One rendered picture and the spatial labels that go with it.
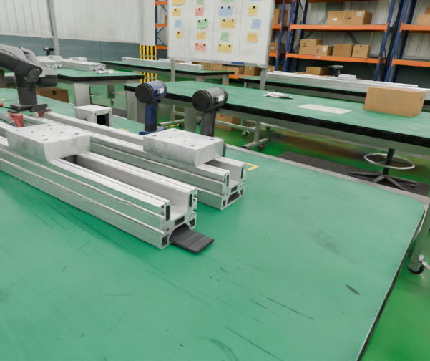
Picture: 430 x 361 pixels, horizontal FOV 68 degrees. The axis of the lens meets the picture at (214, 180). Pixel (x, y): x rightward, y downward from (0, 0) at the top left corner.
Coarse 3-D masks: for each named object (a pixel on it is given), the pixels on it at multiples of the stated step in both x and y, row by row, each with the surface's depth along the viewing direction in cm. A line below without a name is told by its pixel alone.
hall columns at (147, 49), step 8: (144, 0) 808; (152, 0) 801; (144, 8) 815; (152, 8) 807; (144, 16) 823; (152, 16) 814; (144, 24) 830; (152, 24) 821; (144, 32) 837; (152, 32) 828; (144, 40) 844; (152, 40) 834; (144, 48) 831; (152, 48) 839; (144, 56) 838; (152, 56) 845; (144, 72) 855; (144, 80) 863; (152, 80) 868
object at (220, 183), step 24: (48, 120) 102; (72, 120) 104; (96, 144) 89; (120, 144) 83; (144, 168) 82; (168, 168) 75; (192, 168) 71; (216, 168) 70; (240, 168) 72; (216, 192) 70; (240, 192) 77
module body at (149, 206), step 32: (0, 128) 93; (0, 160) 82; (32, 160) 72; (64, 160) 69; (96, 160) 71; (64, 192) 68; (96, 192) 61; (128, 192) 56; (160, 192) 62; (192, 192) 59; (128, 224) 58; (160, 224) 53; (192, 224) 63
